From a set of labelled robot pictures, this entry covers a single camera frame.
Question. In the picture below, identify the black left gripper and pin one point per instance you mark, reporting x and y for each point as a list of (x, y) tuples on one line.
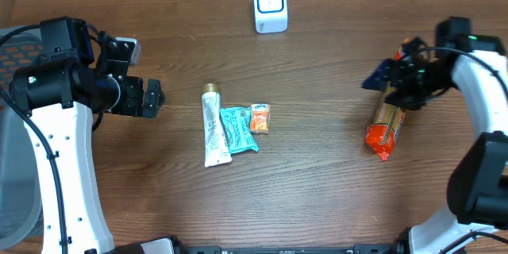
[(135, 96)]

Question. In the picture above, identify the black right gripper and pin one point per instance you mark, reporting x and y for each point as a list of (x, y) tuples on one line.
[(394, 71)]

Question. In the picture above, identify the orange spaghetti packet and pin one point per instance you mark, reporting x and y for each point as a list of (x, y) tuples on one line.
[(382, 131)]

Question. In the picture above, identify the white tube gold cap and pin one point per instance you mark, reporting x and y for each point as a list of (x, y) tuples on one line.
[(216, 147)]

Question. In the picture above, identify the teal plastic packet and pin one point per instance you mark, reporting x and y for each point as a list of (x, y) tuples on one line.
[(236, 121)]

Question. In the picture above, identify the small orange snack packet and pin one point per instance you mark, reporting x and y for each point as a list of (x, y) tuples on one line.
[(260, 118)]

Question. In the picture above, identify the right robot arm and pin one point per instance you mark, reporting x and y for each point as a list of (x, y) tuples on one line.
[(475, 65)]

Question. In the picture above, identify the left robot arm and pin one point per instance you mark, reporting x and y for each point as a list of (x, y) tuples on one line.
[(82, 74)]

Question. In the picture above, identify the white barcode scanner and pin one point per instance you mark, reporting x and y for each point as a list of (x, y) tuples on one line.
[(271, 16)]

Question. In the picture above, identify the grey plastic mesh basket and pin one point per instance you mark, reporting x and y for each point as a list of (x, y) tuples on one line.
[(21, 207)]

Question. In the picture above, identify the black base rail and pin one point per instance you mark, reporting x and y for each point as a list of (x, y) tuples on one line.
[(297, 250)]

